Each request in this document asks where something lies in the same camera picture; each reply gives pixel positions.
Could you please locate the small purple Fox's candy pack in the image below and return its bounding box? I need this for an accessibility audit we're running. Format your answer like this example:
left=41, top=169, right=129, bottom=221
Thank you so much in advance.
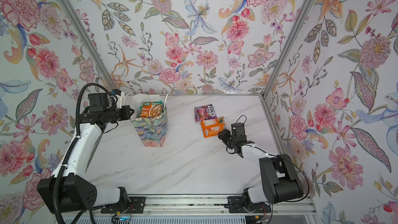
left=194, top=104, right=217, bottom=122

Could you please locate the green orange noodle snack pack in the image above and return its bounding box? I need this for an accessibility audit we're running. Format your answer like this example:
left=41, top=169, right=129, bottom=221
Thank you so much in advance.
left=140, top=101, right=164, bottom=118

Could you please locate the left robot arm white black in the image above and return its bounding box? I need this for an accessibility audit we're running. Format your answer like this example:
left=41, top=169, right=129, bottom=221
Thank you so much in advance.
left=37, top=89, right=134, bottom=214

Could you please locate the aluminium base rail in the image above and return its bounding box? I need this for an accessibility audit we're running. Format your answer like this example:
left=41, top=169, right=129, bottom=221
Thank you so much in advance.
left=51, top=193, right=316, bottom=217

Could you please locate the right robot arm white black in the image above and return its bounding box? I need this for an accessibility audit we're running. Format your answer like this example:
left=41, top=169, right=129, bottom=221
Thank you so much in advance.
left=218, top=123, right=308, bottom=212

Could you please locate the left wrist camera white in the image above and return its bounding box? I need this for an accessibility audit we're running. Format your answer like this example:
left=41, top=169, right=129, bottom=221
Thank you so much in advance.
left=112, top=89, right=125, bottom=109

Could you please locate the floral paper gift bag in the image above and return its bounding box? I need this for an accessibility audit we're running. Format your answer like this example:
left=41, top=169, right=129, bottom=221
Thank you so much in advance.
left=125, top=93, right=168, bottom=147

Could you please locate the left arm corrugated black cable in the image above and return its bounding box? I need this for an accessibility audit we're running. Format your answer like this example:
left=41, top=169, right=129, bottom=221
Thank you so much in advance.
left=52, top=82, right=111, bottom=224

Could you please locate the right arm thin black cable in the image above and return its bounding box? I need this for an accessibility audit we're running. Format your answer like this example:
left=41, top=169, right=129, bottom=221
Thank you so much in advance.
left=226, top=114, right=311, bottom=224

